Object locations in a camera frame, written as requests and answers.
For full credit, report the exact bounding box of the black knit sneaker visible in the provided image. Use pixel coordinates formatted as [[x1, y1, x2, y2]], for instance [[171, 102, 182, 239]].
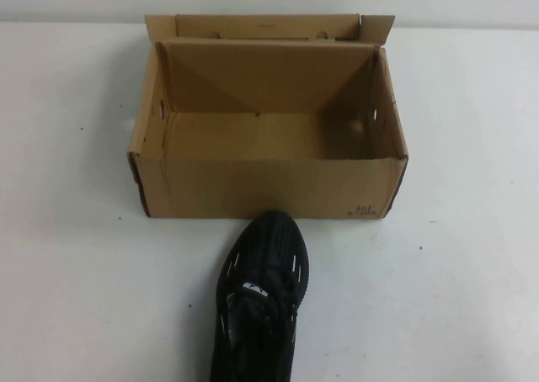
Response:
[[209, 208, 312, 382]]

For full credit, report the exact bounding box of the brown cardboard shoe box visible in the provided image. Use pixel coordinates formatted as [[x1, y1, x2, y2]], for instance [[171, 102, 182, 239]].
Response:
[[127, 13, 410, 221]]

